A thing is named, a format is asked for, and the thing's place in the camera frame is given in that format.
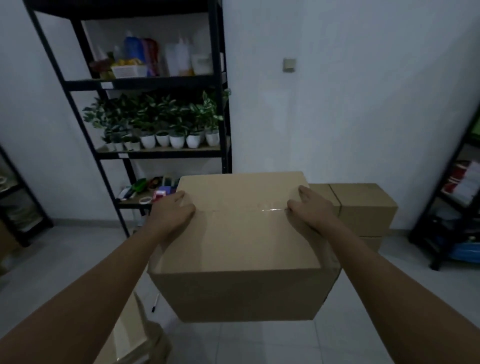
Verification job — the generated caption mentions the person's right hand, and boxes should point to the person's right hand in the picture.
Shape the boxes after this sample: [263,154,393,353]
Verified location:
[286,185,339,239]

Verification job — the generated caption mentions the person's left hand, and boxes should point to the person's left hand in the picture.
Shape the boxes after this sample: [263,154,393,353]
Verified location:
[148,190,197,241]

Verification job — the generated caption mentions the large brown cardboard box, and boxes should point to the large brown cardboard box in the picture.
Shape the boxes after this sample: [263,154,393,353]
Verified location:
[147,171,342,323]

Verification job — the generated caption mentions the person's left forearm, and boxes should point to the person's left forearm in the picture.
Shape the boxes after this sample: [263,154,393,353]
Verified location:
[0,222,170,364]

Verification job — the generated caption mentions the person's right forearm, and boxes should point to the person's right forearm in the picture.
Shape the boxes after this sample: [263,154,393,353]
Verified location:
[317,222,480,364]

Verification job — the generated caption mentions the sealed brown cardboard box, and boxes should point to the sealed brown cardboard box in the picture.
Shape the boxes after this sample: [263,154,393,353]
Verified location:
[329,183,398,238]
[356,236,384,256]
[309,183,342,218]

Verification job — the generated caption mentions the row of potted green plants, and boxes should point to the row of potted green plants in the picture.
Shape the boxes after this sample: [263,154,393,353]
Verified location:
[82,89,231,152]

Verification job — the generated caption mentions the tall black metal shelf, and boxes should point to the tall black metal shelf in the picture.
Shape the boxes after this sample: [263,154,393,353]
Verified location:
[22,0,233,238]

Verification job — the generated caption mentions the black shelf with packets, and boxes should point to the black shelf with packets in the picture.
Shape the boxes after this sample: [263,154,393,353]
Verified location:
[408,107,480,271]

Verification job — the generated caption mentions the flat folded cardboard sheets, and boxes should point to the flat folded cardboard sheets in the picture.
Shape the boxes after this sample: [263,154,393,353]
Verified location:
[93,292,174,364]

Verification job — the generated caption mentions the white small carton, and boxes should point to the white small carton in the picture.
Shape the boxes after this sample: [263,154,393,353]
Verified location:
[191,52,214,76]

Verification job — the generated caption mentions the white plastic basket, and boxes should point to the white plastic basket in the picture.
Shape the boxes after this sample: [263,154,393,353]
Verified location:
[111,65,148,79]

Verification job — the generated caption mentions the white plastic bottles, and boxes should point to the white plastic bottles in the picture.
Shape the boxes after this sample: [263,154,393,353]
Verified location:
[164,37,193,77]

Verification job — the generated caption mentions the red refill pouch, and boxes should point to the red refill pouch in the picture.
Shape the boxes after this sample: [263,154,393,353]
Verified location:
[144,37,160,77]

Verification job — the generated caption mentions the low black metal shelf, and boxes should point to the low black metal shelf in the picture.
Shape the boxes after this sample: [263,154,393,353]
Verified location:
[0,144,54,248]

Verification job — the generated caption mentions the red and white packets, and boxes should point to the red and white packets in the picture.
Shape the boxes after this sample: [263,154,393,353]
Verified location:
[442,160,480,208]

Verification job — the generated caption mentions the blue refill pouch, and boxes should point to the blue refill pouch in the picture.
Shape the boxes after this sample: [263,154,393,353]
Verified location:
[123,35,146,65]

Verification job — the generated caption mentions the blue plastic bin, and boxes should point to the blue plastic bin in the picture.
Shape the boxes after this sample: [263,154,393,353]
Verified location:
[449,241,480,264]

